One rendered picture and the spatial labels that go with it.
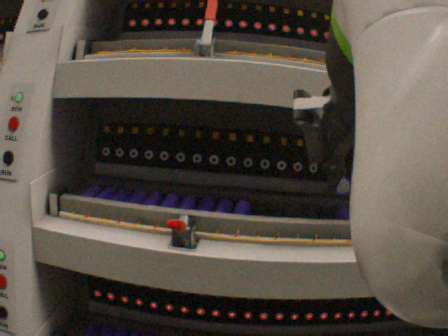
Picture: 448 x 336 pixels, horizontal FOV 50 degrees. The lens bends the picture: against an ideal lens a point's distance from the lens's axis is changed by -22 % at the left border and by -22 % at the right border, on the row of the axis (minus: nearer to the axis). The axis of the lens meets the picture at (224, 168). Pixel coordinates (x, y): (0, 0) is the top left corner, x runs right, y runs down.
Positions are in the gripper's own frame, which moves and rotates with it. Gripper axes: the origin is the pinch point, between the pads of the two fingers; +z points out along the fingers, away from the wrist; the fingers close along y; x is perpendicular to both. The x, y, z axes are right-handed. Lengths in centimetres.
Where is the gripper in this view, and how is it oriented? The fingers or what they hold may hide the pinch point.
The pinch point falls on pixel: (347, 169)
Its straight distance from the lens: 56.6
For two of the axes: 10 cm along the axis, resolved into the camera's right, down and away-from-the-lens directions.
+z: 0.4, 3.3, 9.4
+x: 1.0, -9.4, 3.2
